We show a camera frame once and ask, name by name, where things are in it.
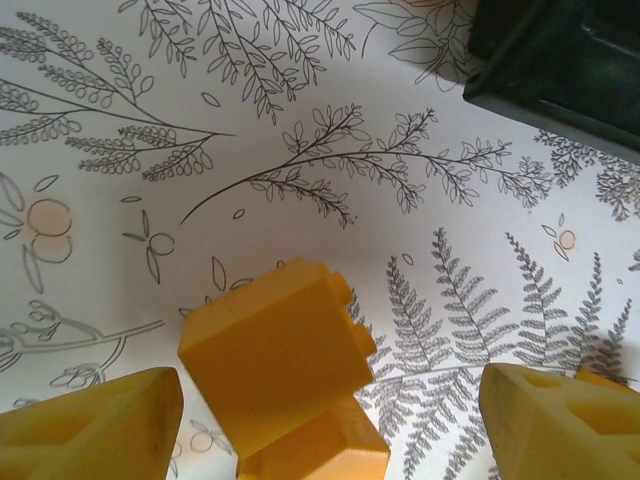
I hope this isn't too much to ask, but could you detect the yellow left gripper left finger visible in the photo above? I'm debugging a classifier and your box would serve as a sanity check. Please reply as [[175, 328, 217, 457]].
[[0, 367, 185, 480]]

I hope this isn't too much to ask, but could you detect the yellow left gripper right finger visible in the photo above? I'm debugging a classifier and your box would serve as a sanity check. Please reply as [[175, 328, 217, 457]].
[[478, 363, 640, 480]]

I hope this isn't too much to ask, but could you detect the yellow lego brick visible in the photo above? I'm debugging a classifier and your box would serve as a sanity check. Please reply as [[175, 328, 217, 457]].
[[177, 257, 377, 459], [234, 394, 391, 480]]

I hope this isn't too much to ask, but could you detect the floral patterned table cover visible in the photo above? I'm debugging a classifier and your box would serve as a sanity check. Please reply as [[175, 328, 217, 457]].
[[0, 0, 640, 480]]

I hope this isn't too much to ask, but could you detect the black plastic bin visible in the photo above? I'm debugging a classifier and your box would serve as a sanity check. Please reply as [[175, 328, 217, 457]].
[[462, 0, 640, 164]]

